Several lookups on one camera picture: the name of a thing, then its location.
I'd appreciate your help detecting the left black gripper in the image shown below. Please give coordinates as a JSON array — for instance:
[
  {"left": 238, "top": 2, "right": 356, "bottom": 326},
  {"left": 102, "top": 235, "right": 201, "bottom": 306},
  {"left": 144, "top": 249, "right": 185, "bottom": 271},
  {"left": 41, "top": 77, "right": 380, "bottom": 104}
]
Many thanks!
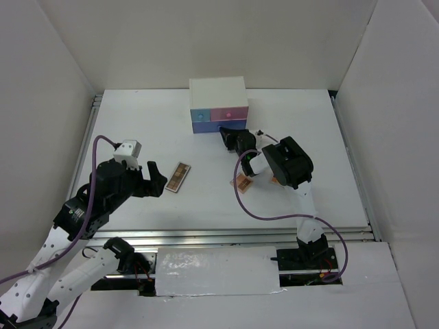
[{"left": 107, "top": 160, "right": 168, "bottom": 211}]

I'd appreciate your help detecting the pink drawer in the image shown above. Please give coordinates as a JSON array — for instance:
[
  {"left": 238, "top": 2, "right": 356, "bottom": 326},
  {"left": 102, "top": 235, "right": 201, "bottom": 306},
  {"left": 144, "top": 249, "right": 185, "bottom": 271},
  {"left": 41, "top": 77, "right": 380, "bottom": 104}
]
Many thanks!
[{"left": 210, "top": 106, "right": 248, "bottom": 121}]

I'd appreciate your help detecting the long brown eyeshadow palette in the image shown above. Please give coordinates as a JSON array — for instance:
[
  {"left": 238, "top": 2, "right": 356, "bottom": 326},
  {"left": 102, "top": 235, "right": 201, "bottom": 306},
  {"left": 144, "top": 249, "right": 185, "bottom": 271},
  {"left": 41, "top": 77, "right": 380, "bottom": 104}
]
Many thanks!
[{"left": 165, "top": 162, "right": 191, "bottom": 193}]

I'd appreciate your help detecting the purple bottom drawer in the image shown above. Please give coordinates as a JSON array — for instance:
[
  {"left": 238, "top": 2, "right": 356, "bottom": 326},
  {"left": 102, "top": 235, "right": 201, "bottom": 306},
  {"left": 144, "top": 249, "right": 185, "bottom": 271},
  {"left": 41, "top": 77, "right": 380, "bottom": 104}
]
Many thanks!
[{"left": 192, "top": 119, "right": 247, "bottom": 134}]

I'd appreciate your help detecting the light blue small drawer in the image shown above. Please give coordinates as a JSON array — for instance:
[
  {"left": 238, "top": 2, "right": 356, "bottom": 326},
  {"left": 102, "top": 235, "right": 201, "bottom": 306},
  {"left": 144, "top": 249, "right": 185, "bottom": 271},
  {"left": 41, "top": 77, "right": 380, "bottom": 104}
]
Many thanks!
[{"left": 190, "top": 109, "right": 211, "bottom": 123}]

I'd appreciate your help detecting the square peach eyeshadow palette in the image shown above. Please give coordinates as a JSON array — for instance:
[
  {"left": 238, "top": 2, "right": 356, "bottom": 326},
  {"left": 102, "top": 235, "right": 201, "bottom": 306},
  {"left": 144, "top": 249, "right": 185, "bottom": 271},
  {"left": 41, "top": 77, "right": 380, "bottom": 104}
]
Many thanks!
[{"left": 236, "top": 172, "right": 253, "bottom": 194}]

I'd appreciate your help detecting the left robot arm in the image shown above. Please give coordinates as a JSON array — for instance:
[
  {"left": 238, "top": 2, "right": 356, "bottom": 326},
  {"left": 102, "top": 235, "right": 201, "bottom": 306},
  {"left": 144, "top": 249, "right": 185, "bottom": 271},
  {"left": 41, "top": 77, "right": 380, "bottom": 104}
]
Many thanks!
[{"left": 1, "top": 159, "right": 167, "bottom": 328}]

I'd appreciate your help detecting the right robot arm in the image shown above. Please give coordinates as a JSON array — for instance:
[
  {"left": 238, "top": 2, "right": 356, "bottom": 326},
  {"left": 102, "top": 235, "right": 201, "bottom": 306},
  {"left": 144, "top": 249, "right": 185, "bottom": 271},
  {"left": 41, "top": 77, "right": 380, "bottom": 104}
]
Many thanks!
[{"left": 219, "top": 127, "right": 337, "bottom": 268}]

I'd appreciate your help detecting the white drawer cabinet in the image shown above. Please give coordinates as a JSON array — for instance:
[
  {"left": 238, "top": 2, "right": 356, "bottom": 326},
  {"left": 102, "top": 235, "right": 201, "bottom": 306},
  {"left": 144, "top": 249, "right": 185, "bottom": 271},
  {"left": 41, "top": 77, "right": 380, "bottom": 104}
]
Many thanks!
[{"left": 189, "top": 75, "right": 250, "bottom": 134}]

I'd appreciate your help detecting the white taped cover plate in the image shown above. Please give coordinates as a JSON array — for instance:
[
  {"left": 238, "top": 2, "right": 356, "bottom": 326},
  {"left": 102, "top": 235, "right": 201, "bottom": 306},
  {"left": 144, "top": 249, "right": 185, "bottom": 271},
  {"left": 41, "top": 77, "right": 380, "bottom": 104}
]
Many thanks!
[{"left": 155, "top": 246, "right": 282, "bottom": 297}]

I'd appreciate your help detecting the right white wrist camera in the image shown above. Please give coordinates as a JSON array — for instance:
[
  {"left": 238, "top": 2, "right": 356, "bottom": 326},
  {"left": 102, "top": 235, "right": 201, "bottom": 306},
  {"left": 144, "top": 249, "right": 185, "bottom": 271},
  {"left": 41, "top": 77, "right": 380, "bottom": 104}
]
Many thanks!
[{"left": 254, "top": 130, "right": 265, "bottom": 143}]

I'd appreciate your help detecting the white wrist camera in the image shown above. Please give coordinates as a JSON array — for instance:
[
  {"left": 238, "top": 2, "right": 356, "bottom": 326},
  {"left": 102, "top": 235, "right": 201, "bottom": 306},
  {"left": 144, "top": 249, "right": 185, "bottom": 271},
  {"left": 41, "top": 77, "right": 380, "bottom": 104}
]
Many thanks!
[
  {"left": 113, "top": 140, "right": 142, "bottom": 171},
  {"left": 254, "top": 130, "right": 265, "bottom": 143}
]

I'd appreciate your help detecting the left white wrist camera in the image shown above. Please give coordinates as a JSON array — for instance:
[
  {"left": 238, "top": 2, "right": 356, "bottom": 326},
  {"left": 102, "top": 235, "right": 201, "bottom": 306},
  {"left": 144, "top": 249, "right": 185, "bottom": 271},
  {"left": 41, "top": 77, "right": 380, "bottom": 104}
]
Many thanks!
[{"left": 113, "top": 140, "right": 142, "bottom": 171}]

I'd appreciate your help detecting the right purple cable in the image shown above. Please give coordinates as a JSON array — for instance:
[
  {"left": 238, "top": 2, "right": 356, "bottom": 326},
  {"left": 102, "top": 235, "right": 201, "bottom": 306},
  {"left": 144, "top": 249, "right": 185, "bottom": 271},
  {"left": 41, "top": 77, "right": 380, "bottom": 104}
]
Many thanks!
[{"left": 233, "top": 133, "right": 350, "bottom": 284}]

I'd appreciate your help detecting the purple cable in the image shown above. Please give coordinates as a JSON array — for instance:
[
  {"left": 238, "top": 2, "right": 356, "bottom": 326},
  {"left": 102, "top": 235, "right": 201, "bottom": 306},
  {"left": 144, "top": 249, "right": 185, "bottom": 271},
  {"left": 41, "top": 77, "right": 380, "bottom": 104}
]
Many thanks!
[
  {"left": 233, "top": 133, "right": 350, "bottom": 284},
  {"left": 0, "top": 135, "right": 121, "bottom": 329}
]

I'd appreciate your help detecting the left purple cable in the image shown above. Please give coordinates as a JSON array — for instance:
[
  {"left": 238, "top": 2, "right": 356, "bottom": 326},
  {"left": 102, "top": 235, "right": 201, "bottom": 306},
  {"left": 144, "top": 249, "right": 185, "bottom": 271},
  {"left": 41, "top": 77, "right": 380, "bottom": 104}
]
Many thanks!
[{"left": 0, "top": 135, "right": 121, "bottom": 329}]

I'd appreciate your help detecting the aluminium front rail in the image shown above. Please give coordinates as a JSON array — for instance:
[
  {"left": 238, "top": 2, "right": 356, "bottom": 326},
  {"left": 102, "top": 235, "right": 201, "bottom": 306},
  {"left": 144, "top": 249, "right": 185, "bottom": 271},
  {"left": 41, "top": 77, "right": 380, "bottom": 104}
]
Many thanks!
[{"left": 82, "top": 228, "right": 375, "bottom": 246}]

